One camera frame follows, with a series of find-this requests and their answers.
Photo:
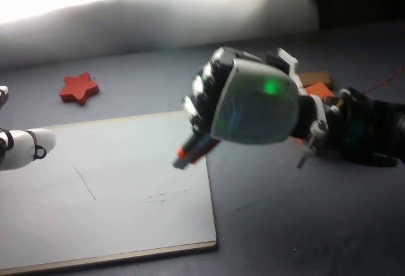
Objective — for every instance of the grey table cloth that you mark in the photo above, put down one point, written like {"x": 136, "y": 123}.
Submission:
{"x": 316, "y": 219}

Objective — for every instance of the white square cutting board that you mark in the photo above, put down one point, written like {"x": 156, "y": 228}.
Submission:
{"x": 126, "y": 193}

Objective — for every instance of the red star block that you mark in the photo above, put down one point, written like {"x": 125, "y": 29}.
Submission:
{"x": 77, "y": 88}

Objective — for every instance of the orange foam block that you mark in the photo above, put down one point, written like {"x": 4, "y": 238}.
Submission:
{"x": 321, "y": 90}

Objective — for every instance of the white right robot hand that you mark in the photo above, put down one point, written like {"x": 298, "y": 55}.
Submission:
{"x": 256, "y": 108}

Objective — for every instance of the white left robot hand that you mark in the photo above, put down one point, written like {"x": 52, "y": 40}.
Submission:
{"x": 22, "y": 146}

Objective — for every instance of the white robot body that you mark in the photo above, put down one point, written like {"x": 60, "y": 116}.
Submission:
{"x": 158, "y": 19}

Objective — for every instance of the plain wooden rectangular block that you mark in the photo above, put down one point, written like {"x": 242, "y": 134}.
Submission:
{"x": 316, "y": 77}

